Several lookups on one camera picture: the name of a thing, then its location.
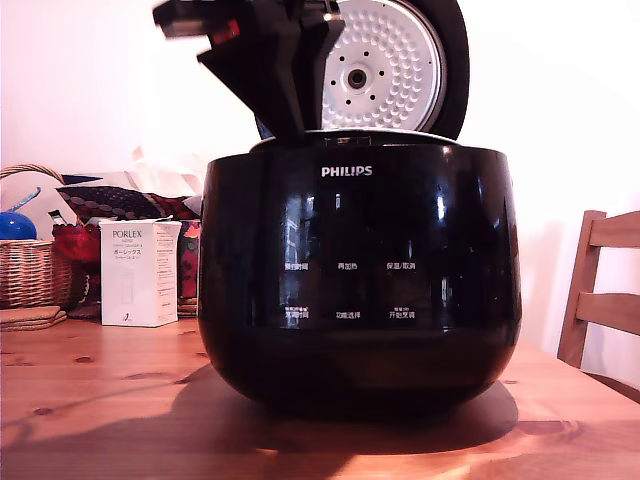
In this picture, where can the blue ball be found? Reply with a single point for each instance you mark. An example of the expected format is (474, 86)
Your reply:
(17, 227)

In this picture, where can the white cloth with blue print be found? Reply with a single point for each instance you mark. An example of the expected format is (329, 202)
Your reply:
(25, 190)

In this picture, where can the woven wicker basket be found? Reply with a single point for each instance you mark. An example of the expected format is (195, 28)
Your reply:
(30, 275)

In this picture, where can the dark dotted red floral cloth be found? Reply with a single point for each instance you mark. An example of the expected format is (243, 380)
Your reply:
(115, 200)

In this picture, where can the dark floral box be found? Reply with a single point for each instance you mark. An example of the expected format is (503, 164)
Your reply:
(190, 260)

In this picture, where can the black rice cooker pot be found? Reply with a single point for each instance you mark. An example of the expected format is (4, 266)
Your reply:
(410, 136)

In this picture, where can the black Philips rice cooker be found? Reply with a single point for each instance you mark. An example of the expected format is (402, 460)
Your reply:
(350, 230)

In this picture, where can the wooden chair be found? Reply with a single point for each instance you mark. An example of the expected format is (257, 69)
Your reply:
(600, 305)

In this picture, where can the round woven trivet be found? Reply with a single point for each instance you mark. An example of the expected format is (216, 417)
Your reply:
(187, 307)

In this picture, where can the white Porlex cardboard box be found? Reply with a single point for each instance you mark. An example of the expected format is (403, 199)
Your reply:
(132, 280)

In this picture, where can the white crumpled bag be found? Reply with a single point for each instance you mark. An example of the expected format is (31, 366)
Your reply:
(165, 177)

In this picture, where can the black rice cooker lid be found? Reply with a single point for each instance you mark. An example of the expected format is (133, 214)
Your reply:
(400, 75)

